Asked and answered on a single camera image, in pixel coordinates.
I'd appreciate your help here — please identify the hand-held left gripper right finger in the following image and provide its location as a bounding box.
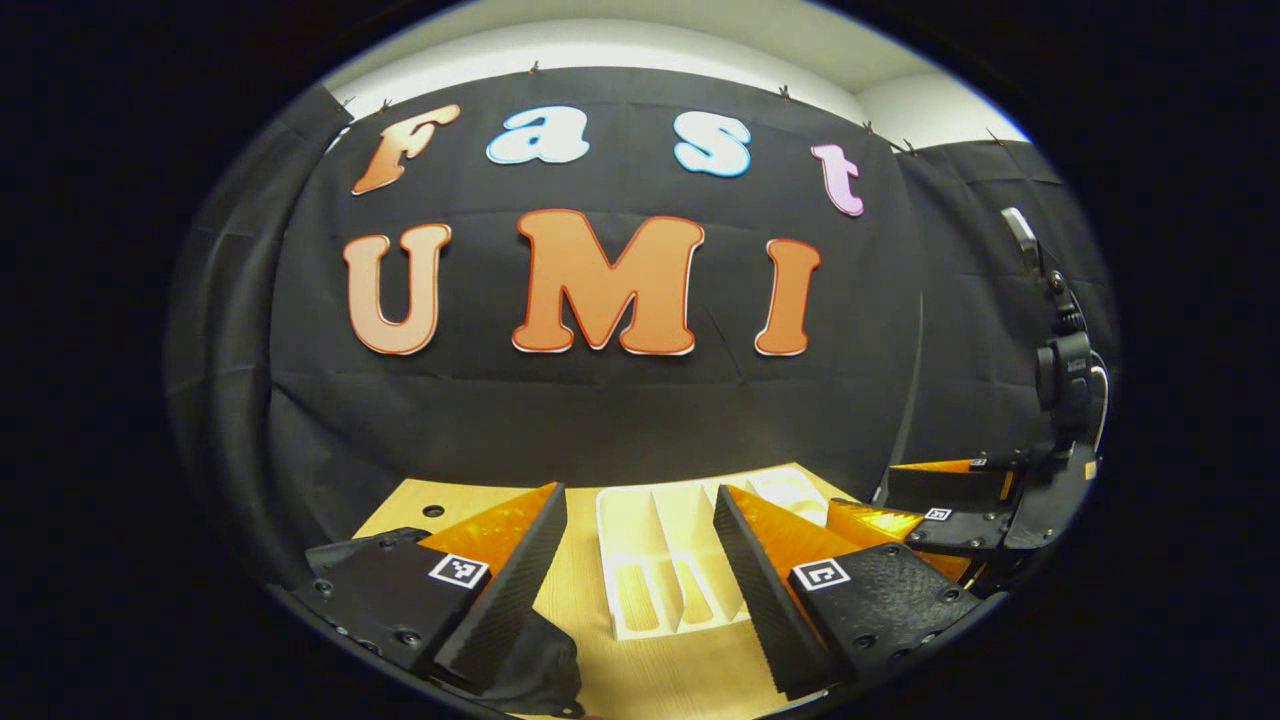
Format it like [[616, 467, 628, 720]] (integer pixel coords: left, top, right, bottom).
[[711, 484, 987, 702]]

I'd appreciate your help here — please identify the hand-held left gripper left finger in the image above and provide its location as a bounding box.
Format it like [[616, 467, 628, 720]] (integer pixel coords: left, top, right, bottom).
[[295, 482, 570, 698]]

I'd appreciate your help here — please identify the black schoolbag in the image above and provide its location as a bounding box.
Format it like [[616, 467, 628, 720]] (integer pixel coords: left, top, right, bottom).
[[300, 527, 588, 719]]

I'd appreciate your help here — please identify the white bookshelf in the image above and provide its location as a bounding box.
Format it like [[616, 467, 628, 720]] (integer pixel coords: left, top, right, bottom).
[[595, 465, 831, 642]]

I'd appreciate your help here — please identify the black backdrop cloth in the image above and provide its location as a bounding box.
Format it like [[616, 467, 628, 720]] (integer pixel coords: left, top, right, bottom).
[[165, 65, 1121, 601]]

